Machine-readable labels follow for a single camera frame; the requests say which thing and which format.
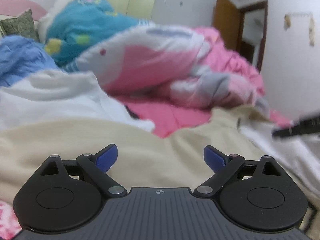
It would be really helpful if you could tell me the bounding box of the white garment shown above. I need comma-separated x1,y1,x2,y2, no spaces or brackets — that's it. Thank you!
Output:
0,69,156,133

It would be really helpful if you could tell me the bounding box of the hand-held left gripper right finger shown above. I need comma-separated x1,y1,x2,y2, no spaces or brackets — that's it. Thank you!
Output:
194,145,285,198

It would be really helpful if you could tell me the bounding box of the beige garment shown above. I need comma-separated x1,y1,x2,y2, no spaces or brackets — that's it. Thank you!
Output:
0,104,320,230

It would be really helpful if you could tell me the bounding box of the green patterned pillow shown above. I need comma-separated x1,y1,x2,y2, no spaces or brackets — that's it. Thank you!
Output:
0,8,40,42

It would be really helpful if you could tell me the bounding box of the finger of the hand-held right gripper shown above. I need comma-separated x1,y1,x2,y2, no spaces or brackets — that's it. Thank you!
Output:
272,113,320,139

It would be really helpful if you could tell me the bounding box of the blue garment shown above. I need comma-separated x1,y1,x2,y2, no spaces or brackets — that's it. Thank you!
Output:
0,35,61,88

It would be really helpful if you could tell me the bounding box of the wooden door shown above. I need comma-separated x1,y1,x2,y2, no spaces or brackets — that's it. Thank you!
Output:
212,0,242,52

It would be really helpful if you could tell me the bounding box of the dark cloth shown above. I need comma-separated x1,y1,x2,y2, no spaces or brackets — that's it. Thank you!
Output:
124,104,140,120

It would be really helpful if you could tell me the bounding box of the white and pink headboard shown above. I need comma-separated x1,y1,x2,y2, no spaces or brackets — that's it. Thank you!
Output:
0,0,48,22

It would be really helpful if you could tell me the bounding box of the pink printed quilt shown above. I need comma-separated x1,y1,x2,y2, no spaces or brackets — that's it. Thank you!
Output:
62,25,293,140

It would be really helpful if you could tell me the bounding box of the torn wall sticker remnant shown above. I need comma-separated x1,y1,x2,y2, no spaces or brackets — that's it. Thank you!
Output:
284,12,316,47

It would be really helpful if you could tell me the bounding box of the white pillow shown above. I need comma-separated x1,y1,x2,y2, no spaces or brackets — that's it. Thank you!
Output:
37,0,76,41

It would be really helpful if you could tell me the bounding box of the dark wooden door frame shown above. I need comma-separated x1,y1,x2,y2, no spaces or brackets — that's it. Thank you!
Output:
236,1,270,73

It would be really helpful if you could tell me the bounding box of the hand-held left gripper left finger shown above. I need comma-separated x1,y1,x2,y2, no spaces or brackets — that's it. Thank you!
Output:
40,144,127,198

